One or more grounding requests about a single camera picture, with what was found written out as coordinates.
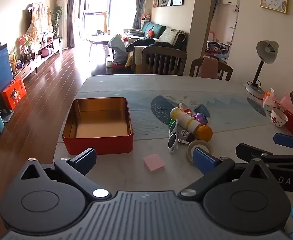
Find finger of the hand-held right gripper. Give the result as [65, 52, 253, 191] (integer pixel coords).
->
[273, 133, 293, 153]
[236, 144, 293, 167]

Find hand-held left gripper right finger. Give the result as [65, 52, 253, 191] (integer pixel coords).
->
[178, 147, 278, 202]

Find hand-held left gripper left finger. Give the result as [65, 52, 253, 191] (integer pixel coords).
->
[12, 147, 112, 202]

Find clear tape roll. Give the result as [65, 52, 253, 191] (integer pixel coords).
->
[186, 140, 213, 167]

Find red metal tin box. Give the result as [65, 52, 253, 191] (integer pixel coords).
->
[62, 97, 134, 155]

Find orange fruit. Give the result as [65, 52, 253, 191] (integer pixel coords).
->
[195, 125, 213, 142]

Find small black tube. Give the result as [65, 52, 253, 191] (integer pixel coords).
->
[178, 129, 195, 143]

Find white sunglasses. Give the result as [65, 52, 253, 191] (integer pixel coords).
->
[168, 120, 179, 154]

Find purple toy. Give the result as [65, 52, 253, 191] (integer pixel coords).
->
[192, 112, 209, 125]

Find yellow bottle with white cap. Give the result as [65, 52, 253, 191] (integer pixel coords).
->
[170, 107, 201, 134]

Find pink sticky note pad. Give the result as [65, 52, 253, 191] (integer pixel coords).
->
[143, 153, 166, 172]

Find white patterned bowl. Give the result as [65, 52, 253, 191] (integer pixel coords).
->
[271, 107, 289, 128]

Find pink paper bag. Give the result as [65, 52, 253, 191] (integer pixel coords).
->
[279, 86, 293, 117]

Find tissue pack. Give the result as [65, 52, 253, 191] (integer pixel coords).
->
[263, 88, 277, 112]

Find mountain print table mat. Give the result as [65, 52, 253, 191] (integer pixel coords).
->
[73, 90, 284, 135]

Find grey desk lamp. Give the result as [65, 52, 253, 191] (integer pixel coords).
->
[245, 40, 279, 100]

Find narrow wooden dining chair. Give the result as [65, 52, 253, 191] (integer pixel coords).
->
[189, 58, 233, 81]

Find pink cloth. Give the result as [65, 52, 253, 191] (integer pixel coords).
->
[201, 56, 219, 79]

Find orange gift box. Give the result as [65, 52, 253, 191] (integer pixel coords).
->
[2, 77, 27, 110]

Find wooden television console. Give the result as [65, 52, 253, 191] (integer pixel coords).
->
[13, 39, 63, 80]

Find wide wooden dining chair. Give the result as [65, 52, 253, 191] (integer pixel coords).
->
[134, 45, 187, 75]

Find colourful bedding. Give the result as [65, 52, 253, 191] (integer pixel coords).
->
[206, 41, 230, 60]

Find grey plastic bag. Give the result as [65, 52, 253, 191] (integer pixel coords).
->
[108, 34, 127, 64]

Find round coffee table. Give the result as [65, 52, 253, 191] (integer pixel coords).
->
[87, 34, 119, 62]

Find black cabinet with blue panel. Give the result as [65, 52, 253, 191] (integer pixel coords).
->
[0, 44, 14, 110]

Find black jacket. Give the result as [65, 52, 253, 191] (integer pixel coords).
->
[126, 38, 155, 52]

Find cream knitted blanket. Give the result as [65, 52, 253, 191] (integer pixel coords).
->
[158, 28, 184, 43]

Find orange artificial flowers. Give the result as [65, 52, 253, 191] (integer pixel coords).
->
[17, 34, 34, 54]

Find giraffe toy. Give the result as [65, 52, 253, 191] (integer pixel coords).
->
[100, 11, 108, 34]

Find white standing air conditioner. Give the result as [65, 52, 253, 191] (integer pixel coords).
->
[57, 0, 69, 49]

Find teal sofa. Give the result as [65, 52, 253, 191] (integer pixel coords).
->
[124, 21, 189, 54]

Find tall green plant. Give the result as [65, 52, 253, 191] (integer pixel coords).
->
[53, 6, 63, 39]

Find patterned hanging cloth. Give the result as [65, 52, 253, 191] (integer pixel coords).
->
[24, 2, 54, 43]

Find grey curtain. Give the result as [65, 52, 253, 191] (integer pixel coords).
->
[133, 0, 150, 29]
[66, 0, 77, 48]

